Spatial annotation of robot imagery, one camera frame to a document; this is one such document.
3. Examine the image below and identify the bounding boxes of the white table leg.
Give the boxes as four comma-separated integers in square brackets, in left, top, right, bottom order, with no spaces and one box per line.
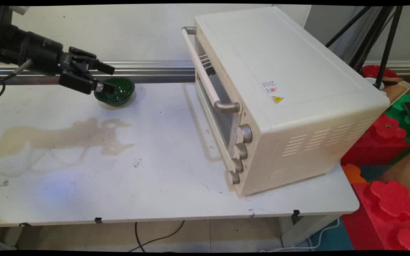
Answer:
[279,214,341,248]

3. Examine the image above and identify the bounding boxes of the dark green bowl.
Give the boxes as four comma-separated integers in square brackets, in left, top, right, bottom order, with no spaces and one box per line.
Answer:
[94,76,135,107]

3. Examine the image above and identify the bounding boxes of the black tripod legs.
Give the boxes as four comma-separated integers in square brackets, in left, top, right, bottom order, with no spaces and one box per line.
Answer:
[325,5,403,89]

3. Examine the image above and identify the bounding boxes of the aluminium table rail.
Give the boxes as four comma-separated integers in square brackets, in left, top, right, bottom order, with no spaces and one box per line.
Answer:
[0,60,196,86]

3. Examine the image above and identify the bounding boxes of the white floor cable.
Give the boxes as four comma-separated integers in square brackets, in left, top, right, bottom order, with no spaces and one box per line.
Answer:
[262,218,341,252]

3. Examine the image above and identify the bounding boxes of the glass oven door with handle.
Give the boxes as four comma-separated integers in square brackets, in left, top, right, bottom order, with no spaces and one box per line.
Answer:
[181,27,243,158]

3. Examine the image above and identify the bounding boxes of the red bowl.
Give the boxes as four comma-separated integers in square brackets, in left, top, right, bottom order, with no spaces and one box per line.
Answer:
[362,65,398,79]

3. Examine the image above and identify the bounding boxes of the orange foam piece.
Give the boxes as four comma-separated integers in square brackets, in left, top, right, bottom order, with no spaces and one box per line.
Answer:
[341,164,368,184]

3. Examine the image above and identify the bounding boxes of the black floor cable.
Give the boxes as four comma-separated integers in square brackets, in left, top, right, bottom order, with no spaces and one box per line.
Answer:
[128,220,185,252]

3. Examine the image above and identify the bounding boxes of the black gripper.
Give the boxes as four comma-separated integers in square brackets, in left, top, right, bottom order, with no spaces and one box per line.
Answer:
[25,31,117,95]

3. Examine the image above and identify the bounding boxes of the small red foam block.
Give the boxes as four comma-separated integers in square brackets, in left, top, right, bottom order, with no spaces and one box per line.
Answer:
[340,113,410,166]

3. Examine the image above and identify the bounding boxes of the wooden board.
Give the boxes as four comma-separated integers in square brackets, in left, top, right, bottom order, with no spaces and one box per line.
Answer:
[379,80,410,106]

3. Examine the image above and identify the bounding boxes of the green foam block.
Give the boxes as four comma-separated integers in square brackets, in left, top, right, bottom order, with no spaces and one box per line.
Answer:
[385,93,410,164]

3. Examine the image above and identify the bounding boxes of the blue foam mat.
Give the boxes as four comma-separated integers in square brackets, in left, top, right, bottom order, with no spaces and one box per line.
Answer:
[310,218,355,251]

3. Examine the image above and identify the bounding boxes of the cream toaster oven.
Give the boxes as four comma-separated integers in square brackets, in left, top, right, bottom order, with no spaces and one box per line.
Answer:
[181,6,390,198]

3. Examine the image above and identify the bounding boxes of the white label sticker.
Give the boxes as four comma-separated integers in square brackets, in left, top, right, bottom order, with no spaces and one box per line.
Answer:
[261,81,279,94]

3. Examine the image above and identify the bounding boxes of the red foam blocks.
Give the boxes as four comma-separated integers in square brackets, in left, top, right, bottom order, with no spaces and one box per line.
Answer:
[340,180,410,251]

